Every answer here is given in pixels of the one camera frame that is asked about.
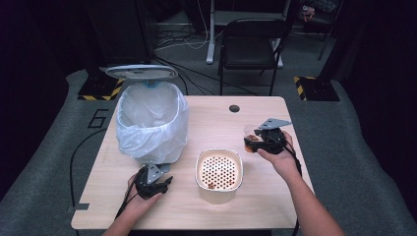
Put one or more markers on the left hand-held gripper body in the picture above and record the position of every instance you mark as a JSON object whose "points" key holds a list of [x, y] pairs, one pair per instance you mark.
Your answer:
{"points": [[147, 183]]}

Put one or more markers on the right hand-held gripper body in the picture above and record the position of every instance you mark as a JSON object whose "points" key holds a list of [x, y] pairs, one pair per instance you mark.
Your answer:
{"points": [[273, 139]]}

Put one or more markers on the clear plastic cup brown liquid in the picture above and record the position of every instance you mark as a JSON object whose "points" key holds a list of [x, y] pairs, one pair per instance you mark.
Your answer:
{"points": [[250, 137]]}

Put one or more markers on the beige strainer bowl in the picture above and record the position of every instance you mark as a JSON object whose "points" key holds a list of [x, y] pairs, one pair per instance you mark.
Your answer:
{"points": [[219, 168]]}

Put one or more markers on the white plastic trash bag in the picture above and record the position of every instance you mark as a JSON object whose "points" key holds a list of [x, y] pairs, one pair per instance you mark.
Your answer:
{"points": [[150, 137]]}

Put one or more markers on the white grey pedal trash can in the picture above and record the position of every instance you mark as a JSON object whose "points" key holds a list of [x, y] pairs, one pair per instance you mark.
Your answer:
{"points": [[141, 72]]}

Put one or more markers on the person's left hand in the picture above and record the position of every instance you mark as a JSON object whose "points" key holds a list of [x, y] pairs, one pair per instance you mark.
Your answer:
{"points": [[141, 205]]}

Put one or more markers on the person's right hand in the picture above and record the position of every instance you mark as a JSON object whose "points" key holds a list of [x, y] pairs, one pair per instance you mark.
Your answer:
{"points": [[283, 162]]}

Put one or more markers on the black table grommet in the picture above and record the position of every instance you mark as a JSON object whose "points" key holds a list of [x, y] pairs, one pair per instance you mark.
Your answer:
{"points": [[234, 108]]}

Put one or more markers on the brown food scraps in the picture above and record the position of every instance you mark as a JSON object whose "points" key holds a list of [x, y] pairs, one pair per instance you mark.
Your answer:
{"points": [[211, 186]]}

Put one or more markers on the black yellow striped stand base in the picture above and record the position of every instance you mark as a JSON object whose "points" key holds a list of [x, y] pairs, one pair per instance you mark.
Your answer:
{"points": [[95, 90], [316, 88]]}

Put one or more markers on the grey tape tab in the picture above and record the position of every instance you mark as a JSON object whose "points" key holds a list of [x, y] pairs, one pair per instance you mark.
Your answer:
{"points": [[78, 207]]}

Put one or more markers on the black folding chair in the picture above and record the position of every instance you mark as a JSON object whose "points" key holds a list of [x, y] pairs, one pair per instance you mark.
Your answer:
{"points": [[252, 49]]}

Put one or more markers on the white desk frame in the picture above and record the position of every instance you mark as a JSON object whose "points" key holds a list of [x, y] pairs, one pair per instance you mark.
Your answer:
{"points": [[211, 32]]}

